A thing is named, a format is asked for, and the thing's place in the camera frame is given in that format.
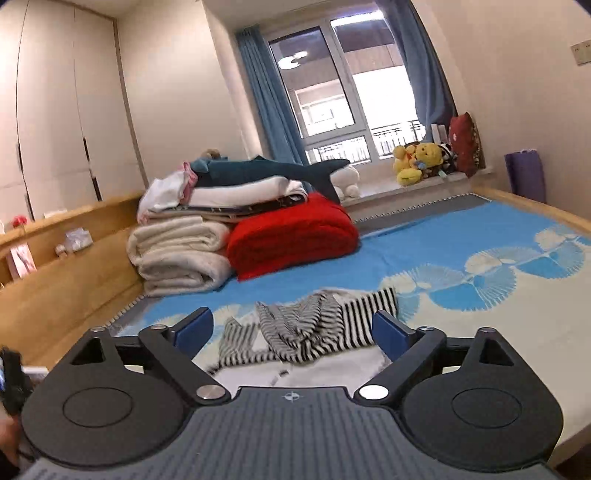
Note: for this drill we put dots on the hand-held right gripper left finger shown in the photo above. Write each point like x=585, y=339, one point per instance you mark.
x=196, y=331

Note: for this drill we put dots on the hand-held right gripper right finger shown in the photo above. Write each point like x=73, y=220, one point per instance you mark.
x=390, y=331

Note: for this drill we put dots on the striped hooded jacket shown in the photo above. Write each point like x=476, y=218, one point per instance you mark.
x=300, y=332

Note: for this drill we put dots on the blue patterned bedsheet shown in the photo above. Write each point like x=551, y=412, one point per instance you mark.
x=461, y=323

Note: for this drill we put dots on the cream folded quilt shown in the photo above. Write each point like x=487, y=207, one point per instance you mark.
x=180, y=258

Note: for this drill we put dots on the wooden bed headboard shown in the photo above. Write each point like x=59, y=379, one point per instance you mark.
x=69, y=286

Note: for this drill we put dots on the pink picture card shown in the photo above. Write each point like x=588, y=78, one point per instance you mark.
x=22, y=262

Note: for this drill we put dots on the red folded blanket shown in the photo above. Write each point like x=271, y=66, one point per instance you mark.
x=291, y=235

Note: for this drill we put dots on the small figurine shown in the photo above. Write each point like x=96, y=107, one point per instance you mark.
x=60, y=250

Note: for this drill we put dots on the pink and white garment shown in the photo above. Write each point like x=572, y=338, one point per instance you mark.
x=161, y=194

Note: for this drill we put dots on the tissue pack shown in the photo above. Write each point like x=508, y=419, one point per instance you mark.
x=78, y=237

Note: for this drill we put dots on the white folded blanket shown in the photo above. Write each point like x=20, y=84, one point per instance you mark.
x=258, y=189

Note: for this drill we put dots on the dark dotted folded cloth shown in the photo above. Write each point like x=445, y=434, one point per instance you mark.
x=286, y=201

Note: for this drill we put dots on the small red ornament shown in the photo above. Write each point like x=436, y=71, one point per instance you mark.
x=18, y=220

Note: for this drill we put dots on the yellow plush duck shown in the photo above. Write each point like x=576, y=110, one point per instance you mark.
x=406, y=168

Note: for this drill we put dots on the blue shark plush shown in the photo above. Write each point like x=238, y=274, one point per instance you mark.
x=249, y=170

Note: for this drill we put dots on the yellow plush bear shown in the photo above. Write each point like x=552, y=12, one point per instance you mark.
x=431, y=157

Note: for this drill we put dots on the black and white plush toy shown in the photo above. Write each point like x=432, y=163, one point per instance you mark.
x=447, y=159

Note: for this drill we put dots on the red cushion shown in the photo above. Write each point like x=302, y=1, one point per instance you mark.
x=466, y=143

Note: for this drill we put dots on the white books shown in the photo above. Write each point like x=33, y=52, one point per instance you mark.
x=439, y=134

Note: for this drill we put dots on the purple mat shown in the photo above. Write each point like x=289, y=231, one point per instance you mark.
x=526, y=174

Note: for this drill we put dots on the blue curtain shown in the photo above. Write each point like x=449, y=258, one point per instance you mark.
x=268, y=101
x=429, y=83

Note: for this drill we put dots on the window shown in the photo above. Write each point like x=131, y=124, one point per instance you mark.
x=332, y=92

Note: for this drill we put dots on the cream wardrobe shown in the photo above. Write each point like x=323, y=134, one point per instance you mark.
x=60, y=115

